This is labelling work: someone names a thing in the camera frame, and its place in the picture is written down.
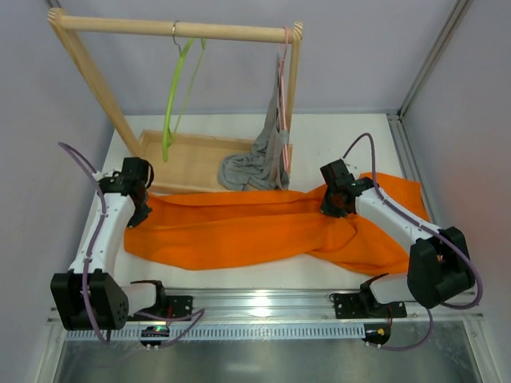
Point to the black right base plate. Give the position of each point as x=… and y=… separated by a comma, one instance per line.
x=351, y=305

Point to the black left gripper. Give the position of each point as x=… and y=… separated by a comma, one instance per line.
x=140, y=213

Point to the aluminium front rail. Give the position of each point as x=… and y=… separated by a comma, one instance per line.
x=266, y=314

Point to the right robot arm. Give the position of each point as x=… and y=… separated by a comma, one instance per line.
x=436, y=258

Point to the green plastic hanger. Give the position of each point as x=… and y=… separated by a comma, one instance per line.
x=170, y=127

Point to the grey shirt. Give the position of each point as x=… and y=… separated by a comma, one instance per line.
x=263, y=166

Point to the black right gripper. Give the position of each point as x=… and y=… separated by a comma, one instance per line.
x=331, y=205

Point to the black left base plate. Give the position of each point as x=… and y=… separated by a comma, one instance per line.
x=172, y=306

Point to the aluminium corner frame post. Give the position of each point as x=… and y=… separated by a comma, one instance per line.
x=397, y=118

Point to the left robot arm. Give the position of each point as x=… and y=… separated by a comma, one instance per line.
x=87, y=295

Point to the pink wire hanger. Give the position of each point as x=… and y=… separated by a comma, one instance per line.
x=281, y=104

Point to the orange trousers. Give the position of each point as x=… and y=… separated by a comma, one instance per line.
x=218, y=230

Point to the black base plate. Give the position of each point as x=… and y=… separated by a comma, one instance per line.
x=351, y=305
x=172, y=306

